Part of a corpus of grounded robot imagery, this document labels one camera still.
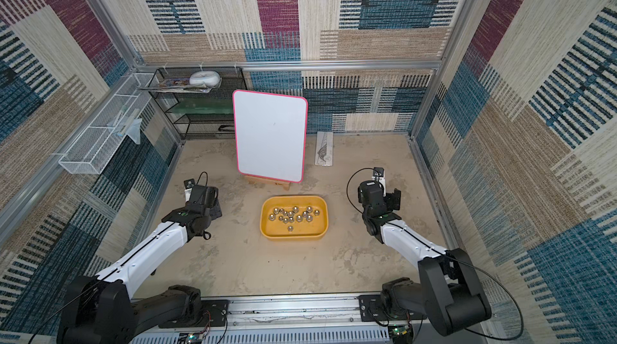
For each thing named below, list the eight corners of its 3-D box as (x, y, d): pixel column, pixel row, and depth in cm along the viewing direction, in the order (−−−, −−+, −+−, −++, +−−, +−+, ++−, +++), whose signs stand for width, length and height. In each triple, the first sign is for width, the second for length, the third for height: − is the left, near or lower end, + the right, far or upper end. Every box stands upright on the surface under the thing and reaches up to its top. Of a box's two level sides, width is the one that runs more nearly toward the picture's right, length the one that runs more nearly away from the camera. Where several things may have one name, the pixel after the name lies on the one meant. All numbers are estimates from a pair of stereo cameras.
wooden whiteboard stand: (246, 185, 105) (244, 177, 101) (248, 182, 106) (245, 174, 102) (289, 191, 103) (288, 184, 99) (290, 188, 104) (289, 181, 100)
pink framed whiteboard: (241, 180, 106) (216, 119, 79) (253, 153, 116) (234, 89, 89) (302, 190, 103) (299, 128, 76) (309, 160, 113) (308, 97, 86)
